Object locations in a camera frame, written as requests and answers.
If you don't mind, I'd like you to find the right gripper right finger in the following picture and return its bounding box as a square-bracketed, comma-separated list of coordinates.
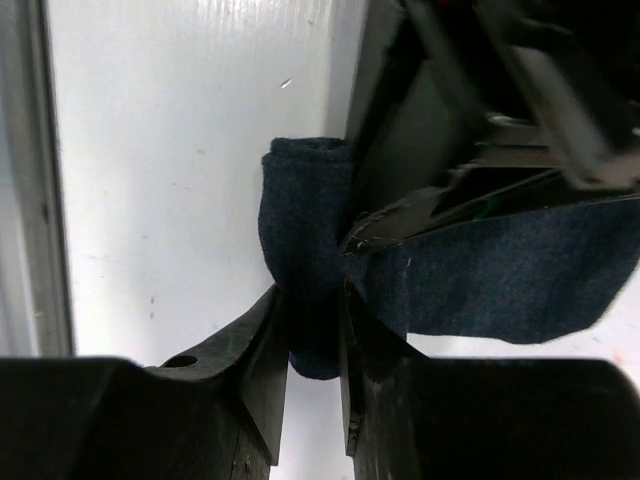
[339, 282, 639, 479]

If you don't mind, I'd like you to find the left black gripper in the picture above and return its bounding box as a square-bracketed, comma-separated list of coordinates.
[344, 1, 639, 225]

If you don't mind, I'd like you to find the navy blue patterned sock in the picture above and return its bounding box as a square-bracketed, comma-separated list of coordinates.
[258, 138, 639, 380]

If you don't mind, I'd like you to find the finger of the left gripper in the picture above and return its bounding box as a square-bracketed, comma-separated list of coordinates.
[340, 167, 639, 255]

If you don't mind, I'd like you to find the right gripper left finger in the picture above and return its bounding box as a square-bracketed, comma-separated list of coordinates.
[1, 288, 288, 479]

